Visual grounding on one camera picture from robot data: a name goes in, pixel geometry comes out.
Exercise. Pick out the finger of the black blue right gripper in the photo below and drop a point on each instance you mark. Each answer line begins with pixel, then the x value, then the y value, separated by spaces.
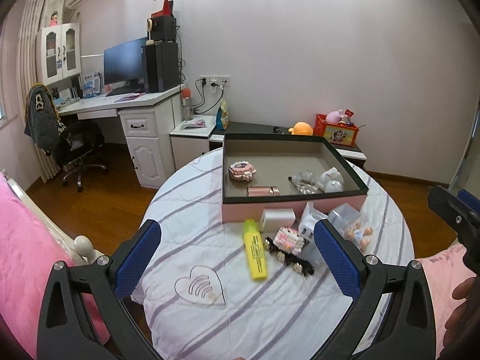
pixel 407 329

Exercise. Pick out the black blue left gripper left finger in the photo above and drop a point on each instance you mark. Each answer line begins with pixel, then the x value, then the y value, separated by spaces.
pixel 65 329

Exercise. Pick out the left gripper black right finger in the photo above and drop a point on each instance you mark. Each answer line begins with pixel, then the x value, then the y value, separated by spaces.
pixel 461 213

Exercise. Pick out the small baby doll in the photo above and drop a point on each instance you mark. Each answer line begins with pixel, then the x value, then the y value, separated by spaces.
pixel 359 235

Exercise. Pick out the clear plastic case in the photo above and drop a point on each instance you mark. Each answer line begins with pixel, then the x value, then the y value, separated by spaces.
pixel 344 217

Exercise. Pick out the black flower hair clip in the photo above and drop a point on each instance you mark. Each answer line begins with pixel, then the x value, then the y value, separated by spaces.
pixel 299 265

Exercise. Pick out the white usb charger cup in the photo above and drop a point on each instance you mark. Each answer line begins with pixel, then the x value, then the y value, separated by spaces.
pixel 307 223

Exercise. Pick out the white rectangular charger box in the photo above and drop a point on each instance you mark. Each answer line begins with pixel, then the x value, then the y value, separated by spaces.
pixel 273 219

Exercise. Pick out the yellow highlighter marker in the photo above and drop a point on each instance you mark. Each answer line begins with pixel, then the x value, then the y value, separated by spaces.
pixel 254 248

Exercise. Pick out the person hand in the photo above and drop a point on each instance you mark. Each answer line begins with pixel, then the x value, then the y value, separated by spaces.
pixel 461 292

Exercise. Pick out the pink pillow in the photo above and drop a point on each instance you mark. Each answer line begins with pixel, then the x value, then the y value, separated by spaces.
pixel 444 272

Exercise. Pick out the pink bed blanket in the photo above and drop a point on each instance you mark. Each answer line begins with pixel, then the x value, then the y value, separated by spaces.
pixel 28 252

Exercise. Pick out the white plush figure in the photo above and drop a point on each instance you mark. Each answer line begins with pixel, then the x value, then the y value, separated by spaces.
pixel 330 181

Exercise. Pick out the striped white table cloth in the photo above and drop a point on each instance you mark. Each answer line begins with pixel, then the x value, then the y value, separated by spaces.
pixel 216 290

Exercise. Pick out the red toy crate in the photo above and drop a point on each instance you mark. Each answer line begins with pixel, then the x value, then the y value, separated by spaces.
pixel 338 134

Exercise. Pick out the pink pig plush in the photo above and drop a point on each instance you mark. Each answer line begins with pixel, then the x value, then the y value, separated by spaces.
pixel 334 117

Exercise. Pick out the orange plush toy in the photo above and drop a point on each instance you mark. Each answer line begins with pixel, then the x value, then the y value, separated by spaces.
pixel 302 129

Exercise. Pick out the black office chair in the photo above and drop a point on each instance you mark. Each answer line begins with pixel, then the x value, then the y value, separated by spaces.
pixel 79 142

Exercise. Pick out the pink black storage box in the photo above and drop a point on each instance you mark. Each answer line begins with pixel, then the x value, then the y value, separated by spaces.
pixel 274 162

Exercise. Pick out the rose gold power bank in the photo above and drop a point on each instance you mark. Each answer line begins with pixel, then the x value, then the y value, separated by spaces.
pixel 263 191

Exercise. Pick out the grey jacket on chair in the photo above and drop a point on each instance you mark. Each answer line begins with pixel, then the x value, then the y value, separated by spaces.
pixel 42 123

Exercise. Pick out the white computer desk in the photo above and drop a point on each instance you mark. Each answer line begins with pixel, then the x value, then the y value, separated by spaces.
pixel 147 121

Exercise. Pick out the white low side cabinet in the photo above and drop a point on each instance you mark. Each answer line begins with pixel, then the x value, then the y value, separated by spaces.
pixel 191 143

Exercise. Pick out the snack bag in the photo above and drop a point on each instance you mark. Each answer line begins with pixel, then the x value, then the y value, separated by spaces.
pixel 222 116

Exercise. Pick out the water bottle orange cap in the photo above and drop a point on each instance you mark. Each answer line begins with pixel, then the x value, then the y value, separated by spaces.
pixel 186 103

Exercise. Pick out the black computer monitor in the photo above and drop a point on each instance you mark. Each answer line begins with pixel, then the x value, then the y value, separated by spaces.
pixel 124 63

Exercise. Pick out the white glass door cabinet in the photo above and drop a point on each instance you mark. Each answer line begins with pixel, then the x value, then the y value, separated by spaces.
pixel 58 53

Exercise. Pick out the black computer tower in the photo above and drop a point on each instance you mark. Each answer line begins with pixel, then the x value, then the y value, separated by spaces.
pixel 160 66

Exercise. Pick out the pink doll on cabinet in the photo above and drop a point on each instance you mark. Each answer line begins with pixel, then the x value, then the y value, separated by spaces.
pixel 54 19

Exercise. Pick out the black speaker box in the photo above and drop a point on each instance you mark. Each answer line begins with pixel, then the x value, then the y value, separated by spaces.
pixel 163 28

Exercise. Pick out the white bed post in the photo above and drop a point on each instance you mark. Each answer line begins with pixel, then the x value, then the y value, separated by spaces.
pixel 84 247

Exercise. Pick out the white wall socket strip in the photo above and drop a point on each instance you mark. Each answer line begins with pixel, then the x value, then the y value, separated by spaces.
pixel 223 81

